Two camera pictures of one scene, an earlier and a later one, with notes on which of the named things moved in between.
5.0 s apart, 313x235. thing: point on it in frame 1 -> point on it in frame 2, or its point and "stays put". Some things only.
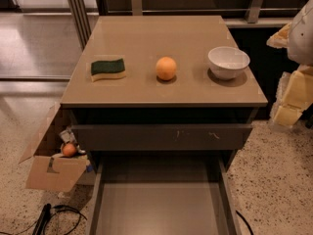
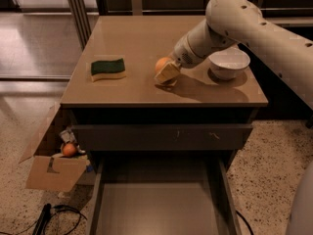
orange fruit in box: x=69 y=150 stays put
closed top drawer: x=162 y=137 stays put
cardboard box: x=47 y=167 stays put
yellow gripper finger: x=294 y=92 -> x=188 y=52
